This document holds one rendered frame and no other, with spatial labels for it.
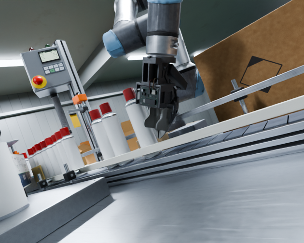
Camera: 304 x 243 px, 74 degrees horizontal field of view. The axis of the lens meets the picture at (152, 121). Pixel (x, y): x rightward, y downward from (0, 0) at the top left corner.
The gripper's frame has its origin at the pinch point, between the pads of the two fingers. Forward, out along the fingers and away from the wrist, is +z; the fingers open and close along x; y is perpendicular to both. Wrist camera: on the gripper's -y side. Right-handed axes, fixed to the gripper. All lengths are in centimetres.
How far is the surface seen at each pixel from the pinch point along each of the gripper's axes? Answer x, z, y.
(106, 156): -18.2, 11.7, 3.0
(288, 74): 26.2, -17.7, -2.7
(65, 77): -58, -10, -10
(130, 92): -9.6, -10.3, 2.0
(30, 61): -69, -16, -1
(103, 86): -450, 55, -390
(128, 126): -129, 58, -138
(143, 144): -3.1, 3.1, 3.5
